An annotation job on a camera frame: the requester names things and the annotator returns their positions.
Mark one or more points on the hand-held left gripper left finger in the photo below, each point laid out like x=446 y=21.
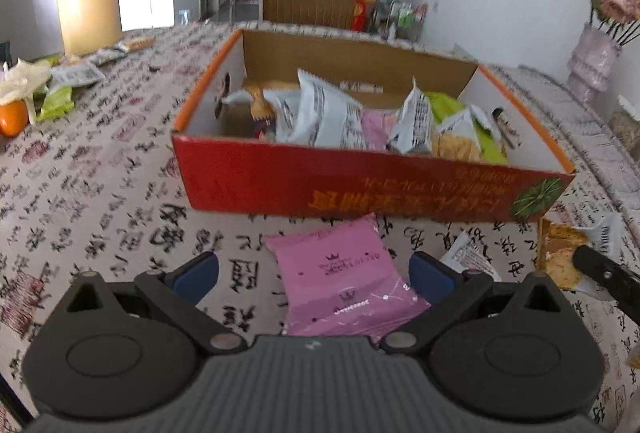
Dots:
x=195 y=277

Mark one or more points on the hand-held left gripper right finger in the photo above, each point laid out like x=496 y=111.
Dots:
x=430 y=278

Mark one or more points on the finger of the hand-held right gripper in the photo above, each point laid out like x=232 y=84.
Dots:
x=607 y=280

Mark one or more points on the white cracker snack packet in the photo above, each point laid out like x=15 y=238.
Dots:
x=452 y=145
x=262 y=105
x=557 y=258

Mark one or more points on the red cardboard box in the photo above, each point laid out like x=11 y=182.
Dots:
x=300 y=178

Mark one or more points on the green snack packet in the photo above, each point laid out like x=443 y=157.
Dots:
x=445 y=103
x=492 y=145

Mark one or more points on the white red-edged snack packet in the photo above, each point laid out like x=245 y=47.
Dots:
x=287 y=115

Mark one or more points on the large red white snack packet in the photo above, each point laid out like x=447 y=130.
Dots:
x=330 y=113

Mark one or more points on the small white red-print packet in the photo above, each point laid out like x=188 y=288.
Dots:
x=470 y=255

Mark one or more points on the calligraphy print tablecloth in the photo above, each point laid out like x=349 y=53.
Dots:
x=100 y=163

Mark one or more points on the grey patterned cloth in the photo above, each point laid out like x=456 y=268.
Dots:
x=590 y=133

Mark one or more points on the clear storage jar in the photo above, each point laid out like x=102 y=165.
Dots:
x=625 y=125

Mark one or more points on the pink textured vase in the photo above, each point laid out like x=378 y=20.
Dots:
x=595 y=63

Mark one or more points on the small green packet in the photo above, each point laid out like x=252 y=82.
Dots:
x=55 y=103

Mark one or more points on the clear cracker packet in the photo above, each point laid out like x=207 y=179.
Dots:
x=135 y=44

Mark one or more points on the orange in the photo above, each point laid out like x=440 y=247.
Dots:
x=12 y=118

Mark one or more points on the cream plastic bag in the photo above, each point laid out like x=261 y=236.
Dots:
x=22 y=75

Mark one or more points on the black bag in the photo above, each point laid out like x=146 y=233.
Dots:
x=4 y=53

